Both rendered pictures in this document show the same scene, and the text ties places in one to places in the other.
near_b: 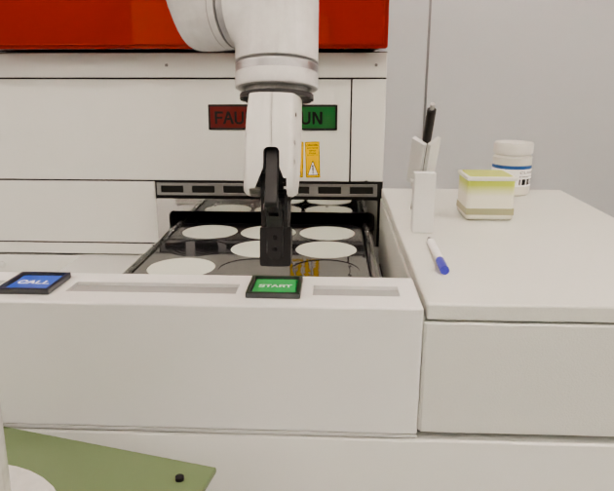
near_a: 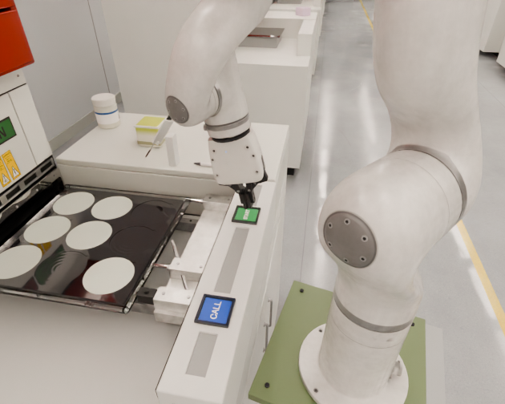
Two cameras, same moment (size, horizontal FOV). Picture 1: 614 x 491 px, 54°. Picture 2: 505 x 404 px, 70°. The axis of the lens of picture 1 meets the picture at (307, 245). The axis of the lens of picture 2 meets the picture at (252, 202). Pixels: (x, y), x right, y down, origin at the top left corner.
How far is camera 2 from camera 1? 0.87 m
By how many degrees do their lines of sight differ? 75
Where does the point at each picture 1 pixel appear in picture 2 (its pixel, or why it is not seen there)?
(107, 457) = (287, 316)
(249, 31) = (238, 107)
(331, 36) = (2, 65)
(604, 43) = not seen: outside the picture
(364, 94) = (19, 100)
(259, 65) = (246, 121)
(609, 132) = not seen: outside the picture
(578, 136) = not seen: outside the picture
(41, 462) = (290, 341)
